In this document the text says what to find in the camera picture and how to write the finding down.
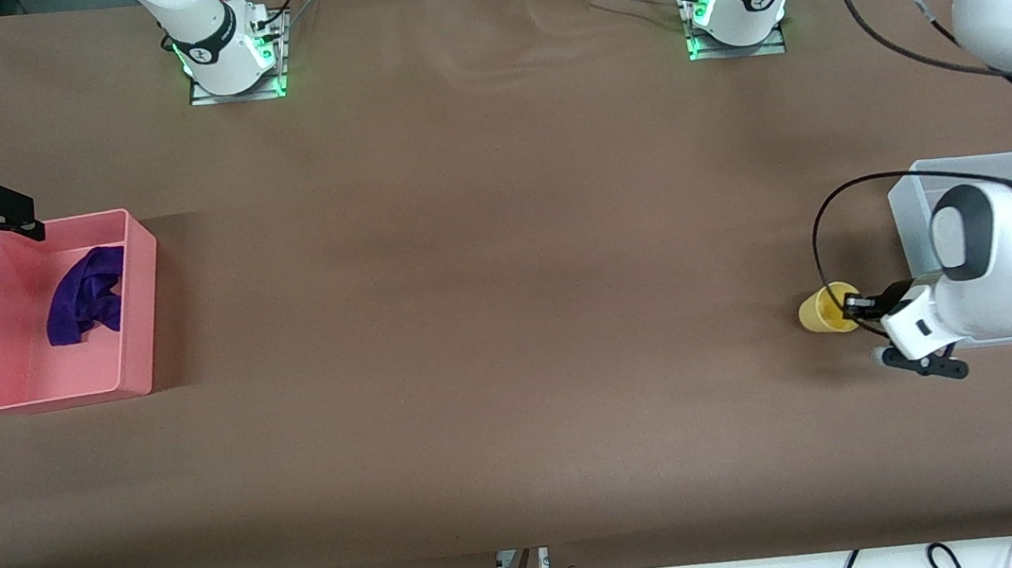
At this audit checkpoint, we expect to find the yellow cup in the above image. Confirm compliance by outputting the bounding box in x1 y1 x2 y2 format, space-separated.
795 279 865 339

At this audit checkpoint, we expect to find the purple cloth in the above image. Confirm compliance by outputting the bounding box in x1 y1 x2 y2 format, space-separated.
38 243 134 348

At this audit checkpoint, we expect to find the clear plastic bin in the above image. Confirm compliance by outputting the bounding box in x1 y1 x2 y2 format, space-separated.
883 151 1012 359

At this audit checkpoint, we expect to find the pink plastic bin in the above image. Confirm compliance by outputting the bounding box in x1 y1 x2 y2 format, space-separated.
0 205 175 416

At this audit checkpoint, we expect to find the brown table cover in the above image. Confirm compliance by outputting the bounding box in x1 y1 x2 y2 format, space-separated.
0 0 1012 568

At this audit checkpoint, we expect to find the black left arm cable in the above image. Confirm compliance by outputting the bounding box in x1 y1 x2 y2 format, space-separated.
783 0 1012 346

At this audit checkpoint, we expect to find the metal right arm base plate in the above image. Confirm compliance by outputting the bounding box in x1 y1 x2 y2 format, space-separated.
181 9 292 108

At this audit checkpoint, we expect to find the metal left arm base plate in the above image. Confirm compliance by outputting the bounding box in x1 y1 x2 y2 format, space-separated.
682 0 788 64

